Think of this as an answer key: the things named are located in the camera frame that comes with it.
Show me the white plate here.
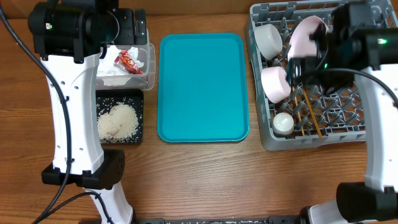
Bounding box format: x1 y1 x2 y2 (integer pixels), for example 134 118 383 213
287 16 329 60

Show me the pinkish small bowl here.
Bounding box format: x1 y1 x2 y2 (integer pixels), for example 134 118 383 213
261 67 291 103

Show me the red foil wrapper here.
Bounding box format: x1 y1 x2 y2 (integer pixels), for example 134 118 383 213
114 50 144 75

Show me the grey-white bowl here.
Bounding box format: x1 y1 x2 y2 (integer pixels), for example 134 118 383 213
254 24 282 60

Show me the white napkin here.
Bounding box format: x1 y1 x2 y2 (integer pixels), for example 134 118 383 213
97 45 145 86

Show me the white paper cup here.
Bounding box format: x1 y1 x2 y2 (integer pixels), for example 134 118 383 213
271 113 294 136

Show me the wooden chopstick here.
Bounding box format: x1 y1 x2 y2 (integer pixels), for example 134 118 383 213
303 88 323 138
292 87 305 136

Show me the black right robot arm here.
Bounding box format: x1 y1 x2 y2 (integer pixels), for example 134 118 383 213
287 1 397 223

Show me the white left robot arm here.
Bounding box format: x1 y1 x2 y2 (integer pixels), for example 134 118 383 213
28 1 135 223

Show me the grey dishwasher rack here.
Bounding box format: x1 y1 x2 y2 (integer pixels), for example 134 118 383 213
248 1 397 151

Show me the clear plastic bin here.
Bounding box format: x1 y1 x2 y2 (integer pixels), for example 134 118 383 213
96 36 156 91

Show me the black plastic tray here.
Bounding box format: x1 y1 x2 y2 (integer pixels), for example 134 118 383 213
96 89 144 144

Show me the teal plastic tray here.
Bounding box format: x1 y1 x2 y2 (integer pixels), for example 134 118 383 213
157 33 249 143

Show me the white rice pile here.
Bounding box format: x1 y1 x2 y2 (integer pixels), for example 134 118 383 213
97 104 139 142

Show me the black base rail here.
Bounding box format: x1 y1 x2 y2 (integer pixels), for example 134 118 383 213
133 215 306 224

